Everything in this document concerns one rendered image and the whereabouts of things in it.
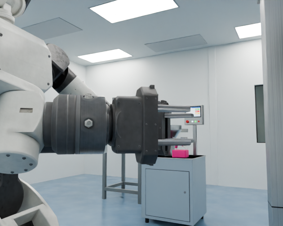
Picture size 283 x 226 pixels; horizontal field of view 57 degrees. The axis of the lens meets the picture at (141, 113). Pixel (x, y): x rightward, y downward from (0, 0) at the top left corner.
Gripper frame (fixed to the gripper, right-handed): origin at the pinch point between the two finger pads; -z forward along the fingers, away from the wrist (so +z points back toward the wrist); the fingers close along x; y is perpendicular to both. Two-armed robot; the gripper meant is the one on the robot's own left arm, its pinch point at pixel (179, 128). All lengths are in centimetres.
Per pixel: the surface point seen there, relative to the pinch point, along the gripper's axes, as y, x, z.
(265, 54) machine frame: -10.8, -17.4, -17.7
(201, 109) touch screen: -261, -29, 57
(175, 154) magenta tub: -224, 24, 78
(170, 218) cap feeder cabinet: -222, 93, 83
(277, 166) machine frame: -10.8, 8.6, -19.2
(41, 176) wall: -367, 93, 433
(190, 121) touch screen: -261, -15, 70
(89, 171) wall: -506, 100, 410
